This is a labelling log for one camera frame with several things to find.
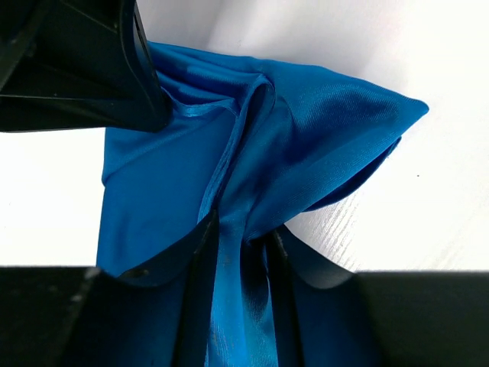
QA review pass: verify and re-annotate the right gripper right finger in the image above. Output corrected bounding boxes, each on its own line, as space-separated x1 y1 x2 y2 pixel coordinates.
264 227 488 366

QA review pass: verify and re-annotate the blue satin napkin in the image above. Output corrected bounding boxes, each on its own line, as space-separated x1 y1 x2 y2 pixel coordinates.
96 43 429 366

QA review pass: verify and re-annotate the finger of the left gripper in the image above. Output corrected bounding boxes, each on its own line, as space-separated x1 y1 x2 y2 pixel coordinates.
1 0 171 132

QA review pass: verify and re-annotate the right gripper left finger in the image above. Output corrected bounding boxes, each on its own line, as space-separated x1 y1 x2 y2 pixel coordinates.
1 212 219 366

